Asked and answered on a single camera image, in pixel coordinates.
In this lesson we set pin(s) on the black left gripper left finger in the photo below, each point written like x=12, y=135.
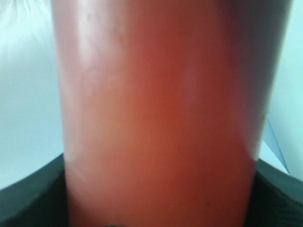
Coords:
x=38, y=200

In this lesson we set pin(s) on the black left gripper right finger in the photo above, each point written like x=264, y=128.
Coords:
x=276, y=199

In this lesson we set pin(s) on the red sauce squeeze bottle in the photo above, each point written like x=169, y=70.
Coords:
x=163, y=107

